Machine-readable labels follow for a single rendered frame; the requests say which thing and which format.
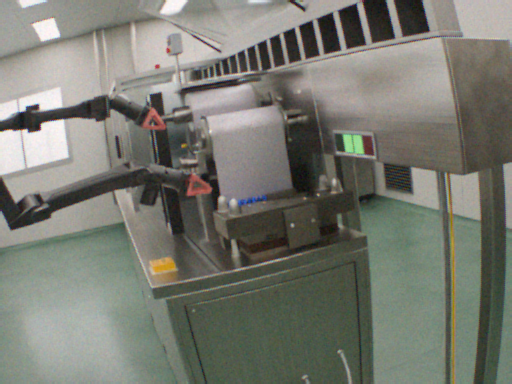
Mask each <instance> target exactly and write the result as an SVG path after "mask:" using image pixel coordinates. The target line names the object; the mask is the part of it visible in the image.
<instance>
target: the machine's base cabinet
mask: <svg viewBox="0 0 512 384"><path fill-rule="evenodd" d="M125 228H126V225H125ZM126 233H127V238H128V242H129V247H130V252H131V255H132V257H133V261H134V266H135V271H136V272H135V274H136V278H137V280H138V281H139V284H140V288H141V292H142V295H143V299H144V300H145V302H146V305H147V308H148V311H149V315H150V317H151V319H152V320H153V324H154V326H155V329H156V333H157V335H158V336H159V338H160V341H161V344H162V347H163V350H164V351H165V353H166V355H167V359H168V361H169V364H170V367H171V368H172V369H173V372H174V375H175V377H176V380H177V383H178V384H305V383H304V382H303V381H302V377H303V376H305V375H308V376H309V377H310V378H311V380H310V382H311V384H349V382H348V379H347V378H348V376H347V373H346V371H347V370H346V368H345V366H344V362H343V360H342V359H341V356H340V357H339V356H338V355H337V351H338V350H342V351H343V350H344V352H345V354H344V357H345V358H346V360H347V365H348V366H349V371H350V374H351V375H350V376H351V379H352V384H374V365H373V364H374V360H373V357H374V353H373V349H374V348H373V342H374V341H373V329H372V326H373V322H372V316H373V315H372V308H371V307H372V301H371V296H372V294H371V287H370V285H371V280H370V272H369V271H370V265H369V257H368V255H369V249H368V247H367V248H364V249H360V250H356V251H352V252H349V253H345V254H344V255H342V256H338V257H333V258H329V259H325V260H321V261H318V262H317V263H313V264H310V265H306V266H301V267H297V268H293V269H289V270H285V271H281V273H277V274H273V275H269V276H264V277H260V278H256V279H252V280H249V281H244V282H240V283H236V284H232V285H230V284H228V285H223V286H219V287H216V288H212V289H208V290H204V291H196V292H192V293H189V294H185V295H182V294H181V295H177V296H173V297H170V298H168V297H166V298H162V299H159V300H156V299H155V298H154V297H153V296H152V293H151V290H150V288H149V285H148V282H147V280H146V277H145V274H144V273H143V271H142V269H141V266H140V263H139V260H138V258H137V255H136V252H135V250H134V247H133V244H132V241H131V239H130V236H129V233H128V230H127V228H126Z"/></svg>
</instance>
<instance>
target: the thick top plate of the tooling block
mask: <svg viewBox="0 0 512 384"><path fill-rule="evenodd" d="M329 187H330V189H325V190H318V189H319V188H318V189H313V190H308V191H303V192H298V193H297V194H295V195H290V196H285V197H280V198H275V200H270V201H268V200H264V201H259V202H254V203H248V204H244V205H239V206H240V207H241V213H242V215H240V216H234V217H230V216H229V215H230V214H229V210H228V211H224V213H218V210H214V211H213V217H214V223H215V230H216V231H217V232H218V233H221V234H222V235H223V236H224V237H226V238H227V239H228V240H231V239H236V238H241V237H245V236H250V235H255V234H259V233H264V232H268V231H273V230H278V229H282V228H284V221H283V215H282V210H286V209H291V208H296V207H300V206H304V205H310V204H316V206H317V213H318V219H322V218H327V216H331V215H336V214H340V213H345V212H349V211H353V210H355V201H354V194H353V191H352V190H348V189H343V188H342V190H343V192H340V193H331V192H332V188H331V187H332V186H329Z"/></svg>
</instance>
